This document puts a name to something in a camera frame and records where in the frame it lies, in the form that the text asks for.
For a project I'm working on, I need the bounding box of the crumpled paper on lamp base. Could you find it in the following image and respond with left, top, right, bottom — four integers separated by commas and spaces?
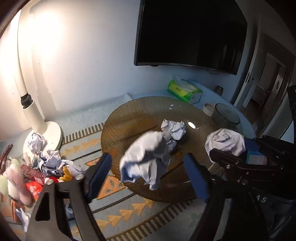
28, 132, 46, 154

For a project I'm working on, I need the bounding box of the small white dish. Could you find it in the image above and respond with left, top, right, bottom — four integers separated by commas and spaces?
202, 103, 215, 117

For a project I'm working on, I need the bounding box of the crumpled paper pile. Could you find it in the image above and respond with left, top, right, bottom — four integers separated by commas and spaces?
37, 150, 88, 177

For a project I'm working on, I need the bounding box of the crumpled paper on plate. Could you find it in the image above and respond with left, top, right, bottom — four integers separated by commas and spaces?
161, 119, 186, 152

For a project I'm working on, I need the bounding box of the small dark cup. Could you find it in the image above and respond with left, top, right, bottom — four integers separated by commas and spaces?
214, 85, 224, 96

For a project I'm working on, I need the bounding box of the orange carton box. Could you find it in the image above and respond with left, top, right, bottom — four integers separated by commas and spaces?
21, 164, 47, 185

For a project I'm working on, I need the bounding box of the dark ceramic bowl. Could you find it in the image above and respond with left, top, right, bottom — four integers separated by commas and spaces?
211, 103, 240, 131

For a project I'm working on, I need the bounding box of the green tissue box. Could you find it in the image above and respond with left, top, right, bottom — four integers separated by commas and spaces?
167, 75, 203, 104

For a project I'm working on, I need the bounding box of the black wall television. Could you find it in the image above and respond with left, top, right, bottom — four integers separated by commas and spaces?
134, 1, 247, 75

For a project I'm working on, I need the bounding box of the brown ribbed glass plate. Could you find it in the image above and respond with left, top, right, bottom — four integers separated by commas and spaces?
101, 96, 224, 203

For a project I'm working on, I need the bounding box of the white desk lamp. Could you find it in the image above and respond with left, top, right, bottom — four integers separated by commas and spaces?
16, 1, 63, 151

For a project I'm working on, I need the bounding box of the large paper ball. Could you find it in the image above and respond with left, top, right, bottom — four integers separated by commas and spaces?
119, 131, 171, 191

